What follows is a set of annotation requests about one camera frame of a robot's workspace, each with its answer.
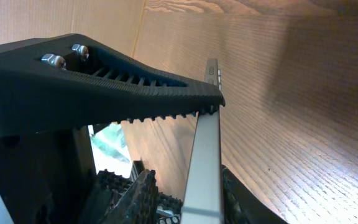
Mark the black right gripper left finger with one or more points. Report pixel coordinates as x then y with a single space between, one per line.
115 199

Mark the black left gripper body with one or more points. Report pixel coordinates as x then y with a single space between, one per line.
46 177

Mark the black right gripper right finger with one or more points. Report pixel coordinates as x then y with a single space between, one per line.
241 206

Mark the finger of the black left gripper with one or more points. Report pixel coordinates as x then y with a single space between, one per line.
70 81

